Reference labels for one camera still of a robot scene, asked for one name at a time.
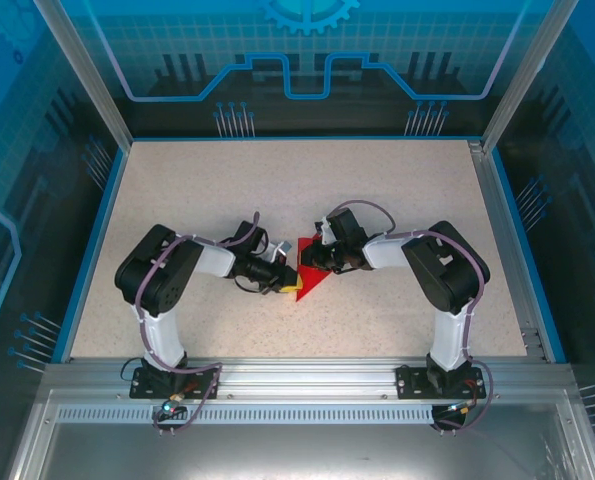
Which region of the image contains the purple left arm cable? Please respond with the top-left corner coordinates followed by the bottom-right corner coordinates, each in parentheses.
top-left (134, 209), bottom-right (263, 437)

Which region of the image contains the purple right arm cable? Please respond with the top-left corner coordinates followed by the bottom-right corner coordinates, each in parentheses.
top-left (326, 199), bottom-right (496, 435)

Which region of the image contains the aluminium frame post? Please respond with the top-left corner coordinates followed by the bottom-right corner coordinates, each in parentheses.
top-left (480, 0), bottom-right (583, 154)
top-left (32, 0), bottom-right (134, 151)

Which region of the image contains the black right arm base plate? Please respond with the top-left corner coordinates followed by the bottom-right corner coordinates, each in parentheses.
top-left (395, 363), bottom-right (487, 401)

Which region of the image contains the aluminium frame beam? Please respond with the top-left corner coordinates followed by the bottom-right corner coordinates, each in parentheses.
top-left (40, 356), bottom-right (578, 401)

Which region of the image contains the grey metal tray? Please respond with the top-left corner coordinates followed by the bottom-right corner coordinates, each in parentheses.
top-left (6, 389), bottom-right (595, 480)

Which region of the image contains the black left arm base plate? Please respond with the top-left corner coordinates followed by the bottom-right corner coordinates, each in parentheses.
top-left (128, 364), bottom-right (222, 401)

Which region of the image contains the aluminium side rail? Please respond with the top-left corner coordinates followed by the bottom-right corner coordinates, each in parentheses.
top-left (468, 139), bottom-right (551, 364)

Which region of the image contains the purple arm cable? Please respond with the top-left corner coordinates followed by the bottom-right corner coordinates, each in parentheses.
top-left (134, 209), bottom-right (263, 437)
top-left (326, 199), bottom-right (496, 435)

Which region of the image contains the red paper sheet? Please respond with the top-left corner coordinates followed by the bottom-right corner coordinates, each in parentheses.
top-left (294, 233), bottom-right (334, 304)

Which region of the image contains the slotted aluminium cable duct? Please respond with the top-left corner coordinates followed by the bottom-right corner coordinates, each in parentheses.
top-left (55, 405), bottom-right (451, 426)

